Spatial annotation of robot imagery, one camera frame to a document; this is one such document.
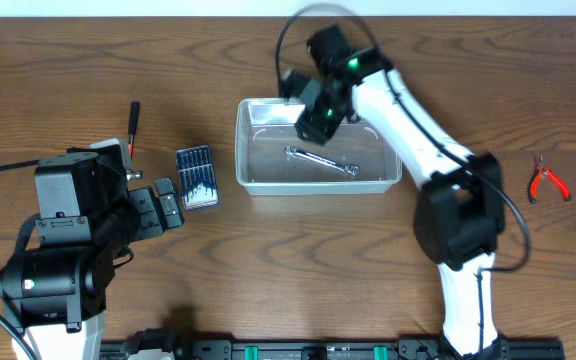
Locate clear plastic container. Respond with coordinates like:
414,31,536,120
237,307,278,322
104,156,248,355
235,98,402,195

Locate black mounting rail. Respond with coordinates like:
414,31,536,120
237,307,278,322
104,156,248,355
100,329,566,360

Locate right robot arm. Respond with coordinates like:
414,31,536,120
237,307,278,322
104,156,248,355
278,45,505,359

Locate red handled pliers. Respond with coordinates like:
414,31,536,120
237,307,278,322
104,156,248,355
527,154,572,205

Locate claw hammer black handle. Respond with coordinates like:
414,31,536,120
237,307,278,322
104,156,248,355
127,101,142,181

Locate silver combination wrench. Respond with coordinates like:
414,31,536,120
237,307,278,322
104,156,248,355
284,145,360,177

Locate blue precision screwdriver set case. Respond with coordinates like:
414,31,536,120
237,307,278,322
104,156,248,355
176,145,219,210

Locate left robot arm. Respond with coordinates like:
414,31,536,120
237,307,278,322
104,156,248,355
0,144,184,359

